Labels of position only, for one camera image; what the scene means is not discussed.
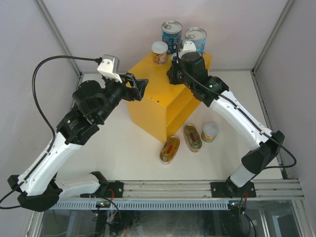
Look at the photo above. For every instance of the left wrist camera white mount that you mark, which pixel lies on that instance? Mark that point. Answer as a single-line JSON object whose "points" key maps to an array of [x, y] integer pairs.
{"points": [[108, 68]]}

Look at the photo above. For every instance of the dark blue soup can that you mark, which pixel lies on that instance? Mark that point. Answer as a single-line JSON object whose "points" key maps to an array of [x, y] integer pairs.
{"points": [[171, 34]]}

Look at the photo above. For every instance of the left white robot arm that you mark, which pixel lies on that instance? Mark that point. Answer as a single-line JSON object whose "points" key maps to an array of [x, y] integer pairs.
{"points": [[38, 187]]}

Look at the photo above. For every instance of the light blue Progresso soup can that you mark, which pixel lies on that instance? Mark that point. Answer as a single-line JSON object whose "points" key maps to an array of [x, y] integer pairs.
{"points": [[198, 37]]}

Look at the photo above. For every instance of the grey slotted cable duct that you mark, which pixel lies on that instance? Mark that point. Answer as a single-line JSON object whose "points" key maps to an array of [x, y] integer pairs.
{"points": [[134, 205]]}

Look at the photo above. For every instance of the left aluminium corner post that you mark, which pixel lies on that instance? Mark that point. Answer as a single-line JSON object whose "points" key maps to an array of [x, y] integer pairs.
{"points": [[52, 26]]}

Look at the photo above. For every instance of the small green can white lid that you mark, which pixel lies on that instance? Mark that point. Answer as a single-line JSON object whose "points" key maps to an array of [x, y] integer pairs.
{"points": [[175, 57]]}

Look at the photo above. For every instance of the aluminium front rail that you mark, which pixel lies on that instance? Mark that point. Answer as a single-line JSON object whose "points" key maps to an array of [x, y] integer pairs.
{"points": [[205, 189]]}

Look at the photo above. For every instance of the aluminium corner post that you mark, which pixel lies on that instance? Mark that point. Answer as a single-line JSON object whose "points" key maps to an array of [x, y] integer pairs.
{"points": [[52, 26], [279, 23]]}

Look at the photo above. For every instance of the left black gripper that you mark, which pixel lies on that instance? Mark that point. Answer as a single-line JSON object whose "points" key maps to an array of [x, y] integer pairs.
{"points": [[137, 87]]}

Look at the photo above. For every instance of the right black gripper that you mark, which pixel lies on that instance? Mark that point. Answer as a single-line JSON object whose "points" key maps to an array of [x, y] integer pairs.
{"points": [[172, 73]]}

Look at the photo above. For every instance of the right aluminium corner post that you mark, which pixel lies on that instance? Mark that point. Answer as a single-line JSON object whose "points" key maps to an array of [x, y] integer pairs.
{"points": [[279, 23]]}

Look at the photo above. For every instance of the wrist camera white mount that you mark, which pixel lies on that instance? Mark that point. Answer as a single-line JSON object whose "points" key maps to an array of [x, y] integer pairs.
{"points": [[184, 47], [108, 68]]}

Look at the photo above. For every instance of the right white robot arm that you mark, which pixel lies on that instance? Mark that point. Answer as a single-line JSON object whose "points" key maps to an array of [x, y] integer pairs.
{"points": [[264, 145]]}

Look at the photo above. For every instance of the yellow two-shelf cabinet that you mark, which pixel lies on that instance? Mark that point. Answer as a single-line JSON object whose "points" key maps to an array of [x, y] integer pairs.
{"points": [[164, 107]]}

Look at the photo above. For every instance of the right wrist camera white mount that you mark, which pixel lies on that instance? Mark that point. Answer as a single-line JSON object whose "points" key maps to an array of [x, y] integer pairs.
{"points": [[184, 47]]}

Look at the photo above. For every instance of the gold oval fish tin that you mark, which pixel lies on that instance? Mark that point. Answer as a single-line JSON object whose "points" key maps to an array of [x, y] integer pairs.
{"points": [[169, 150], [192, 138]]}

